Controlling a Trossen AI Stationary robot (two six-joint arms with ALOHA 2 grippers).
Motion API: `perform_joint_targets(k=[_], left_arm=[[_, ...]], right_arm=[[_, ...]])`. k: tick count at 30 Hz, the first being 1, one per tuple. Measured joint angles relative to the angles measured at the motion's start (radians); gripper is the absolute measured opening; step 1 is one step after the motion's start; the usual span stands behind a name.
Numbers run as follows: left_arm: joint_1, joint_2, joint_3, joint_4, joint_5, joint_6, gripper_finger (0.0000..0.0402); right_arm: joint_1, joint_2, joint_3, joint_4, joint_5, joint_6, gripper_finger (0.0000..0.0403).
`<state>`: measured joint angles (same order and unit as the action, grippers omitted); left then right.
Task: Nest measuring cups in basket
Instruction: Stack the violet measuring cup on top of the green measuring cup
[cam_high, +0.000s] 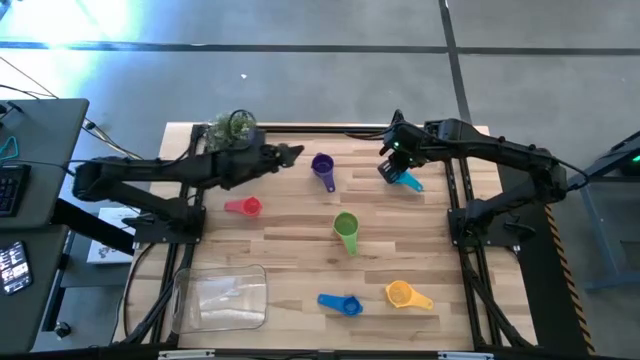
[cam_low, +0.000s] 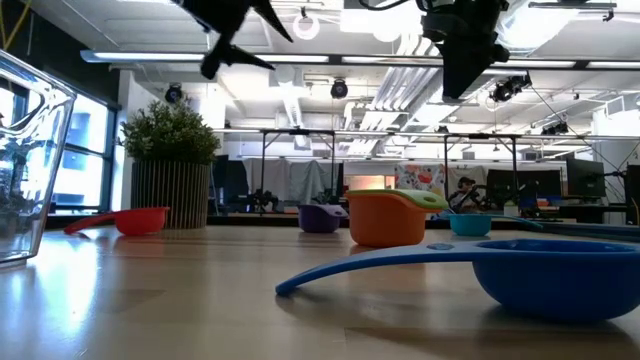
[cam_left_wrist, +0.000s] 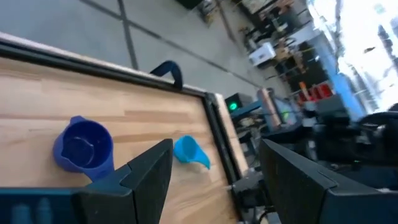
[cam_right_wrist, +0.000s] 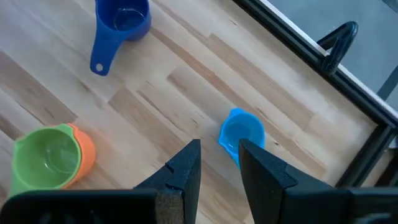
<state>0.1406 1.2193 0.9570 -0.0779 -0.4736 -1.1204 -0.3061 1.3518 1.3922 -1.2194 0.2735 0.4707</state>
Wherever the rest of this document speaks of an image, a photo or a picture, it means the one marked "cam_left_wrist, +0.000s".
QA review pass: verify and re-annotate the teal measuring cup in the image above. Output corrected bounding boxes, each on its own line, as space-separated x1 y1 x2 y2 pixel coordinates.
172 134 212 170

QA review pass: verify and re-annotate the blue-grey metal cart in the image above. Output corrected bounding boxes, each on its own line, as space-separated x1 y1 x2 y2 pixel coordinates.
224 91 280 131

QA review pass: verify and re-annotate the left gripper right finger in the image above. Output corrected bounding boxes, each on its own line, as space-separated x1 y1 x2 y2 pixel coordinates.
259 138 398 224

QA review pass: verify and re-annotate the white box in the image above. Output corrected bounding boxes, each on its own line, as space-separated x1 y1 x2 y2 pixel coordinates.
248 42 277 67

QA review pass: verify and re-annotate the dark curved table clamp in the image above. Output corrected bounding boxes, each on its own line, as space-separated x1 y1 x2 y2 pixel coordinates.
149 60 184 91

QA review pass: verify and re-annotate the purple measuring cup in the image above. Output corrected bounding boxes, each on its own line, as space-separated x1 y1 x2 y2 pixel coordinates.
52 115 116 183

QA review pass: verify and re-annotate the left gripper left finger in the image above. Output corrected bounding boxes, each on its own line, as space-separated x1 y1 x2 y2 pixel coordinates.
73 138 174 224

